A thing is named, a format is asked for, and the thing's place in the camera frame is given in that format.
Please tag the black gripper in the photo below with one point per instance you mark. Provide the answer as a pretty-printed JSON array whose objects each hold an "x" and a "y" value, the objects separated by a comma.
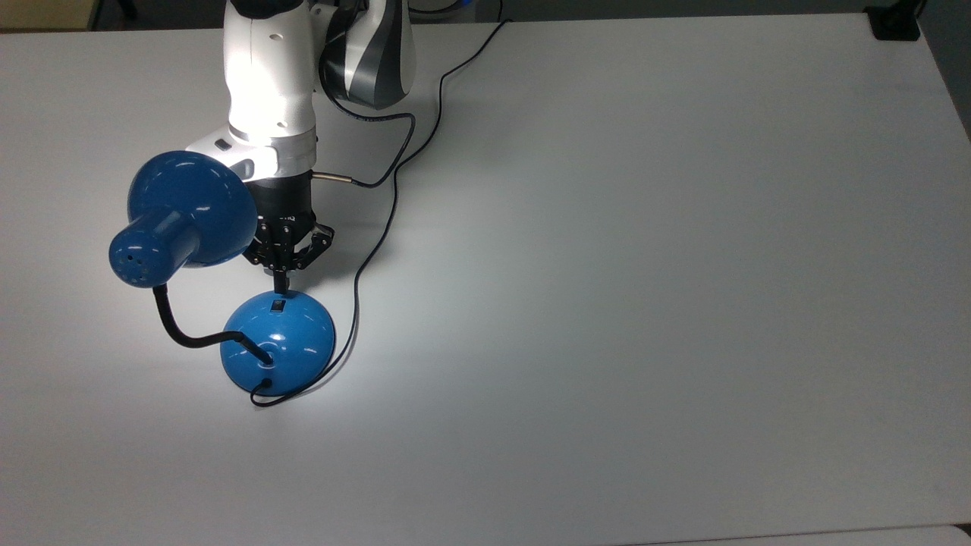
[{"x": 284, "y": 199}]

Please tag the blue gooseneck desk lamp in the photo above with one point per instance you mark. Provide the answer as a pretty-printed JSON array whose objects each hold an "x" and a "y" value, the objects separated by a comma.
[{"x": 190, "y": 205}]

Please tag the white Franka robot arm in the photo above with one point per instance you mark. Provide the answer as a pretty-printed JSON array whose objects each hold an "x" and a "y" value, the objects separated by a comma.
[{"x": 269, "y": 76}]

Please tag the black clamped mounting pole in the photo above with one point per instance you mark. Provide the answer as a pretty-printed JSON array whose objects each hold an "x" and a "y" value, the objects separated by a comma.
[{"x": 894, "y": 23}]

